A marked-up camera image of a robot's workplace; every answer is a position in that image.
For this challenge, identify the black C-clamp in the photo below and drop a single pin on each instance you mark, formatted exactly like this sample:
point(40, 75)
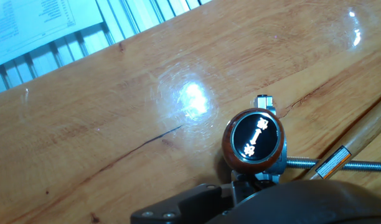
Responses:
point(365, 165)

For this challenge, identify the chrome lever with brown knob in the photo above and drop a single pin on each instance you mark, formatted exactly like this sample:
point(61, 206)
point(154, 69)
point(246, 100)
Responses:
point(256, 137)

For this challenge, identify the glossy orange wooden board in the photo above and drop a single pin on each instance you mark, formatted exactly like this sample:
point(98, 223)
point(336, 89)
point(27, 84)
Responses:
point(115, 124)

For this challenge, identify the white paper sheet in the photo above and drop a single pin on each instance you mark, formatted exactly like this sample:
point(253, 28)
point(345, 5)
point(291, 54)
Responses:
point(31, 28)

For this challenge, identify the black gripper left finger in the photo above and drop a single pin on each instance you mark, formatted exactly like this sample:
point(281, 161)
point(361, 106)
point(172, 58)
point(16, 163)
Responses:
point(184, 205)

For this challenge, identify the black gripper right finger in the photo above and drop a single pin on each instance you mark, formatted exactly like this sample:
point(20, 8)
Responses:
point(302, 205)

